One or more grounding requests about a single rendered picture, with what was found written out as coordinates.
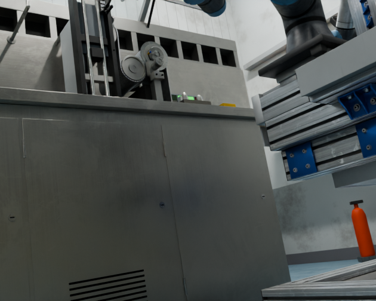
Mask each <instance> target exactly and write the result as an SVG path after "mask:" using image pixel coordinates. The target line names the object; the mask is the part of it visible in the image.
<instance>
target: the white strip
mask: <svg viewBox="0 0 376 301"><path fill-rule="evenodd" d="M60 41H61V53H62V60H63V72H64V84H65V90H66V93H76V94H77V93H78V92H77V86H76V75H75V64H74V57H73V46H72V35H71V29H70V19H69V21H68V22H67V24H66V25H65V27H64V28H63V30H62V31H61V33H60V34H59V36H58V38H57V39H56V41H55V42H54V45H56V46H57V45H58V44H59V43H60Z"/></svg>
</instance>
